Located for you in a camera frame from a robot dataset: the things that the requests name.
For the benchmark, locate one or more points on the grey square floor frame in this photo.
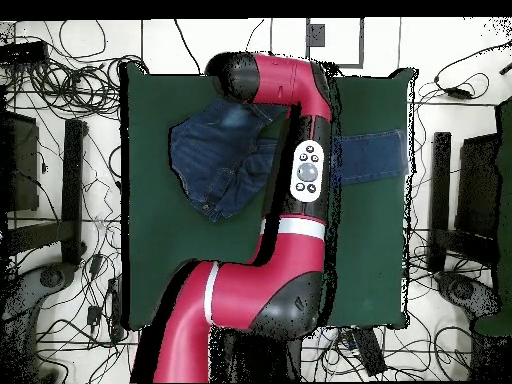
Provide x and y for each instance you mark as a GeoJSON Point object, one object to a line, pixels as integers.
{"type": "Point", "coordinates": [316, 36]}

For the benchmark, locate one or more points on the grey wheeled chair base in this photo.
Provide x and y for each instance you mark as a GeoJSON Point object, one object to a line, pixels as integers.
{"type": "Point", "coordinates": [464, 290]}
{"type": "Point", "coordinates": [52, 278]}

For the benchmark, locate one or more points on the blue denim jeans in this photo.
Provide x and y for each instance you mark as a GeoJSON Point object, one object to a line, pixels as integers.
{"type": "Point", "coordinates": [212, 160]}

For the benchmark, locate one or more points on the dark green spare cloth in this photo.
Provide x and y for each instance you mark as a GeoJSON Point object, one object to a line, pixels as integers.
{"type": "Point", "coordinates": [504, 200]}

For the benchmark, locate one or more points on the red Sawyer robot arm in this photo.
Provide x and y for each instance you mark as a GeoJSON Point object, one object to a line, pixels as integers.
{"type": "Point", "coordinates": [280, 80]}

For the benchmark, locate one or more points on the black power adapter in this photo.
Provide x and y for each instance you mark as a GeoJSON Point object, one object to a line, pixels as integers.
{"type": "Point", "coordinates": [458, 92]}
{"type": "Point", "coordinates": [96, 264]}
{"type": "Point", "coordinates": [94, 315]}

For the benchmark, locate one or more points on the black stand base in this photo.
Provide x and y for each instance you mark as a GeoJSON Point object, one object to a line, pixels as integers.
{"type": "Point", "coordinates": [73, 192]}
{"type": "Point", "coordinates": [440, 192]}

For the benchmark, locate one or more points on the dark green table cloth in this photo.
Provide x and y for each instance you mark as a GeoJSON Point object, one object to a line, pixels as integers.
{"type": "Point", "coordinates": [180, 240]}

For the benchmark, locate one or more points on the black power strip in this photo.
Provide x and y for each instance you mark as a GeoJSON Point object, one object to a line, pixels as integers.
{"type": "Point", "coordinates": [116, 308]}
{"type": "Point", "coordinates": [370, 352]}
{"type": "Point", "coordinates": [24, 52]}

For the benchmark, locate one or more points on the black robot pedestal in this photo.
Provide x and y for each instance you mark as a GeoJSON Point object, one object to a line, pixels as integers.
{"type": "Point", "coordinates": [260, 356]}

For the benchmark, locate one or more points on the black box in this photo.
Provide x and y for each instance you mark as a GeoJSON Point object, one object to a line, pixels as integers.
{"type": "Point", "coordinates": [24, 168]}
{"type": "Point", "coordinates": [478, 184]}

